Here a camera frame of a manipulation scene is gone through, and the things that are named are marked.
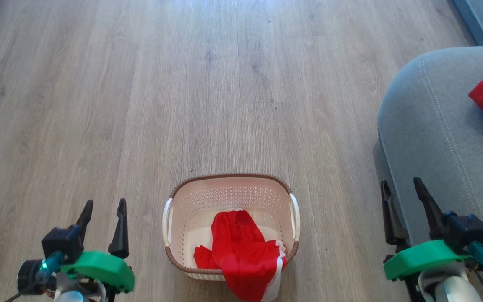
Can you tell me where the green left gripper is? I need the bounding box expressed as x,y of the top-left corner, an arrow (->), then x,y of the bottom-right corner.
61,198 -> 135,293

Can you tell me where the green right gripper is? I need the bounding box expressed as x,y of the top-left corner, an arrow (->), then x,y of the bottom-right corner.
381,177 -> 470,281

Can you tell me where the grey and yellow sofa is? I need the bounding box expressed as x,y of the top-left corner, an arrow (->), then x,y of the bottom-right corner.
374,0 -> 483,302

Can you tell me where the cream perforated laundry basket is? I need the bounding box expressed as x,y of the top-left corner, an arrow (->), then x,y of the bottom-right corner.
162,173 -> 301,281

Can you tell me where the left camera cable teal plug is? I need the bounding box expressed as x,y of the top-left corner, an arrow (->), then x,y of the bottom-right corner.
5,252 -> 64,302

